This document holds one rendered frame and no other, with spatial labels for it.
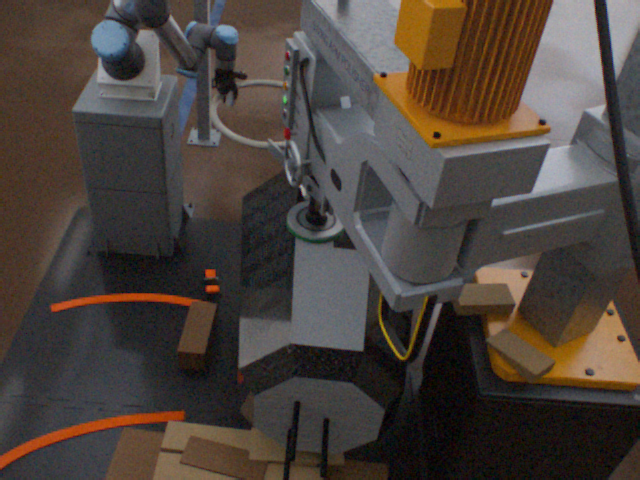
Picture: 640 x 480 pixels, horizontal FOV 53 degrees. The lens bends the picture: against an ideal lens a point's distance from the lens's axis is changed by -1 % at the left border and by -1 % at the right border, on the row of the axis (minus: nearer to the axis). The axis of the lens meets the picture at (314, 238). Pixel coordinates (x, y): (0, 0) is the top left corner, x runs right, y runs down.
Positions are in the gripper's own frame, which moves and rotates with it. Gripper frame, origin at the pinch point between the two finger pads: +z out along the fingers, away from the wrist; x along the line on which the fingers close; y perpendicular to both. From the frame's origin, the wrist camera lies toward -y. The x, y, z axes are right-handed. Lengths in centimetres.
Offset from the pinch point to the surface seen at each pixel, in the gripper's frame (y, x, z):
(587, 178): 29, 157, -73
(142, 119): 34.1, -19.0, 3.6
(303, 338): 78, 112, -7
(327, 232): 36, 87, -6
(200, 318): 58, 43, 68
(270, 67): -166, -119, 103
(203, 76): -58, -80, 49
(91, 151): 51, -37, 24
